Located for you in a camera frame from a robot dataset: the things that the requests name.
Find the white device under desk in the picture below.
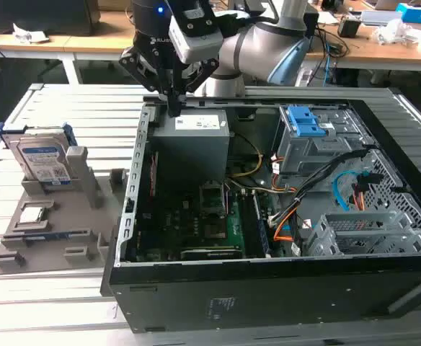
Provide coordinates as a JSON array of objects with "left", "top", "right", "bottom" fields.
[{"left": 298, "top": 68, "right": 314, "bottom": 87}]

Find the large black monitor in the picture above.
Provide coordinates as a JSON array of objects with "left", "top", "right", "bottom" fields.
[{"left": 0, "top": 0, "right": 102, "bottom": 37}]

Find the crumpled white paper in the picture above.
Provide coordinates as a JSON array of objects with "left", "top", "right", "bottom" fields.
[{"left": 12, "top": 23, "right": 49, "bottom": 44}]

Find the flat silver grey box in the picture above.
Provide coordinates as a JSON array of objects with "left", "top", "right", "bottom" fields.
[{"left": 360, "top": 9, "right": 399, "bottom": 27}]

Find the metal socket cover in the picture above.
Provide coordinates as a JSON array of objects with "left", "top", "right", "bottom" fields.
[{"left": 198, "top": 179, "right": 229, "bottom": 217}]

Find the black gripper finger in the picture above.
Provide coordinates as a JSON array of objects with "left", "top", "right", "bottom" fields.
[
  {"left": 119, "top": 48, "right": 178, "bottom": 117},
  {"left": 177, "top": 57, "right": 221, "bottom": 117}
]

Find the black cable bundle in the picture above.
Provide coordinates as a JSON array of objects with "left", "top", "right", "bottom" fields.
[{"left": 267, "top": 147, "right": 372, "bottom": 228}]

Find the grey metal disk bay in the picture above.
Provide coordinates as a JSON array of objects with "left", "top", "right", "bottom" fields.
[{"left": 302, "top": 210, "right": 421, "bottom": 257}]

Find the small black box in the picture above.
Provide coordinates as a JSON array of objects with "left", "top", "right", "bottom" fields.
[{"left": 338, "top": 17, "right": 362, "bottom": 39}]

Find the CPU socket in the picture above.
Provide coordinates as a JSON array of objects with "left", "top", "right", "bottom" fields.
[{"left": 202, "top": 220, "right": 229, "bottom": 241}]

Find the black open PC case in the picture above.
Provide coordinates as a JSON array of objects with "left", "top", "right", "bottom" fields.
[{"left": 100, "top": 86, "right": 421, "bottom": 334}]

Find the blue network cable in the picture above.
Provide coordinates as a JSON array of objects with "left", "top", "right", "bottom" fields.
[{"left": 324, "top": 43, "right": 333, "bottom": 87}]

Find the black graphics card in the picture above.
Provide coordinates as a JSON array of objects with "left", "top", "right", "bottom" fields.
[{"left": 180, "top": 247, "right": 244, "bottom": 260}]

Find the green motherboard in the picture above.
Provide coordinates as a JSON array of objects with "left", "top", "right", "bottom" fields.
[{"left": 134, "top": 179, "right": 280, "bottom": 260}]

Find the yellow wire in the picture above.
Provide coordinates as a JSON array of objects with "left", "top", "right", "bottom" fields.
[{"left": 228, "top": 133, "right": 264, "bottom": 178}]

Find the blue cardboard box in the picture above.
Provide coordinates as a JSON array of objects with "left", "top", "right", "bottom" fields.
[{"left": 395, "top": 2, "right": 421, "bottom": 25}]

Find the grey parts rack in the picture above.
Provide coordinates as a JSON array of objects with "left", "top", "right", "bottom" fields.
[{"left": 0, "top": 146, "right": 128, "bottom": 277}]

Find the grey optical drive cage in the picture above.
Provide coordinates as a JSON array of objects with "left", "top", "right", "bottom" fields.
[{"left": 273, "top": 104, "right": 354, "bottom": 177}]

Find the silver CPU chip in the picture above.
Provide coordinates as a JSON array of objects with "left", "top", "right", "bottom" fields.
[{"left": 19, "top": 208, "right": 45, "bottom": 224}]

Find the hard disk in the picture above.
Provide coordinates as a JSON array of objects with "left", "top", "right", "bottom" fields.
[{"left": 0, "top": 122, "right": 75, "bottom": 187}]

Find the grey power supply unit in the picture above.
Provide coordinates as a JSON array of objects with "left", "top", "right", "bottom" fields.
[{"left": 149, "top": 109, "right": 231, "bottom": 188}]

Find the clear plastic bag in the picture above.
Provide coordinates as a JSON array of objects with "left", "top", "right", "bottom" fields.
[{"left": 372, "top": 17, "right": 421, "bottom": 55}]

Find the installed blue RAM stick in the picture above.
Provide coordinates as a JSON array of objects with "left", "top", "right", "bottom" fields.
[{"left": 252, "top": 192, "right": 272, "bottom": 255}]

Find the black camera bracket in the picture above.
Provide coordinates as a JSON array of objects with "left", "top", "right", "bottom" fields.
[{"left": 172, "top": 0, "right": 216, "bottom": 39}]

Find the wooden desk white frame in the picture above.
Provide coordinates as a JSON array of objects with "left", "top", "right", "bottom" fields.
[
  {"left": 62, "top": 9, "right": 421, "bottom": 86},
  {"left": 0, "top": 9, "right": 76, "bottom": 86}
]

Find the black computer tower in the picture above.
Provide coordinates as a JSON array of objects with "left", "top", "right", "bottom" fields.
[{"left": 303, "top": 12, "right": 319, "bottom": 39}]

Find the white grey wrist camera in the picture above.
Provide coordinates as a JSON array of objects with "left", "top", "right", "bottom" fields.
[{"left": 167, "top": 6, "right": 223, "bottom": 65}]

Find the orange power wire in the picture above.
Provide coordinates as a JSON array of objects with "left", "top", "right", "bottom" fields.
[{"left": 273, "top": 182, "right": 367, "bottom": 242}]

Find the blue data wire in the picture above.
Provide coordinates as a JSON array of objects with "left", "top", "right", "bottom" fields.
[{"left": 332, "top": 171, "right": 359, "bottom": 212}]

